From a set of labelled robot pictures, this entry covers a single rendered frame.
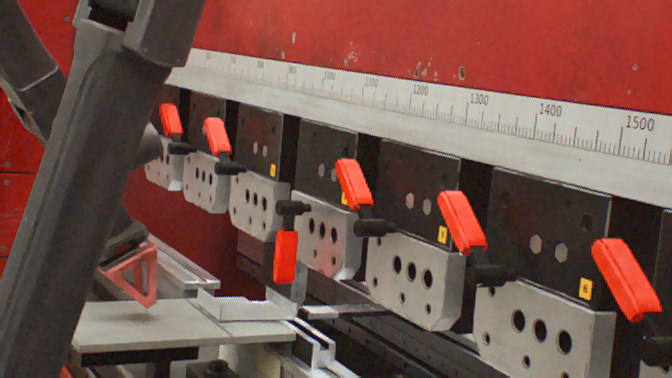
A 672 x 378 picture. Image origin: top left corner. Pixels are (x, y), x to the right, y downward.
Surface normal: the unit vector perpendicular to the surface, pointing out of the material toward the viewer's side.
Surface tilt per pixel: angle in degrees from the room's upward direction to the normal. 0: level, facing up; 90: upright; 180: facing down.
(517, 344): 90
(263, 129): 90
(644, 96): 90
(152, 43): 96
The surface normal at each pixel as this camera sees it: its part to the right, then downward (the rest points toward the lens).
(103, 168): 0.62, 0.28
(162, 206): 0.44, 0.16
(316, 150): -0.89, -0.02
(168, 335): 0.09, -0.99
